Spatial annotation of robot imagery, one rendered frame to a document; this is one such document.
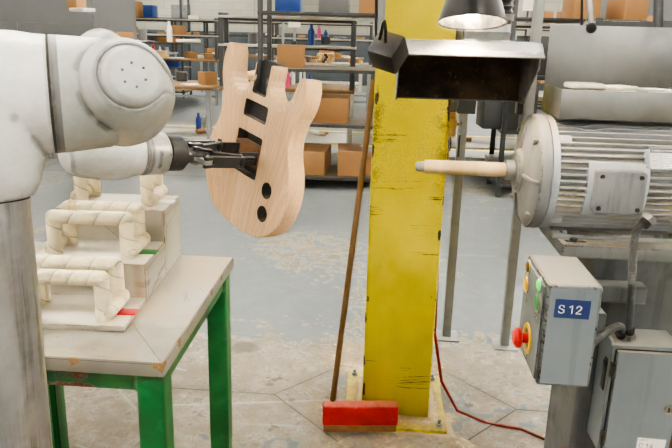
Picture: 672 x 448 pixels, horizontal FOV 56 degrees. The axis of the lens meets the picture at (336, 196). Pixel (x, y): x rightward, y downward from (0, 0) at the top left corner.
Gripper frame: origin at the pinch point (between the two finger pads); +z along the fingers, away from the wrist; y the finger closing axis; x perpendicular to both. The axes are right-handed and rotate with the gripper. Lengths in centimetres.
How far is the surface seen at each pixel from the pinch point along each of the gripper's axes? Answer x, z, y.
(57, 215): -20.8, -34.6, -18.4
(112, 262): -25.4, -28.1, -1.7
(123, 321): -34.3, -28.8, 8.1
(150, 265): -28.8, -17.7, -4.3
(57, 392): -94, -19, -49
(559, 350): -13, 22, 75
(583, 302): -3, 23, 76
